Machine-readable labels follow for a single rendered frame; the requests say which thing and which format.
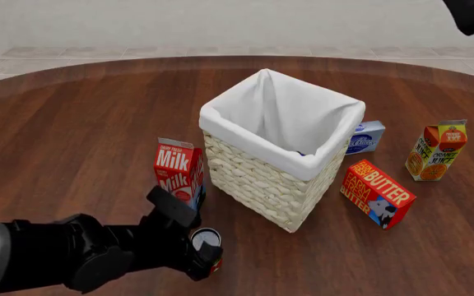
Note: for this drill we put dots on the black and grey left robot arm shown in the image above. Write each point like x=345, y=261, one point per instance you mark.
x=56, y=256

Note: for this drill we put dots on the pale blue cream cheese box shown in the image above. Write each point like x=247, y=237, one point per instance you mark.
x=366, y=138

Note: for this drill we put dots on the tin with red label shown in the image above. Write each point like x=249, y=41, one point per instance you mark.
x=205, y=238

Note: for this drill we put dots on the red and white milk carton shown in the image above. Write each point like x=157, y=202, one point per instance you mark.
x=177, y=166

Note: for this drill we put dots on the white woven basket, cloth liner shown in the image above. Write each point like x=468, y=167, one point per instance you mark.
x=278, y=148

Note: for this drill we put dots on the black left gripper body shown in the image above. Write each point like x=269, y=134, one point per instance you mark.
x=185, y=246

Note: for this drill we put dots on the orange juice carton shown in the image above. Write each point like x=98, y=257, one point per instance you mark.
x=436, y=152

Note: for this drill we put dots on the red and yellow butter box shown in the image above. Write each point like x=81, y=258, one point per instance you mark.
x=379, y=192

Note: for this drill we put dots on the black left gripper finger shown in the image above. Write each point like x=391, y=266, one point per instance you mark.
x=211, y=253

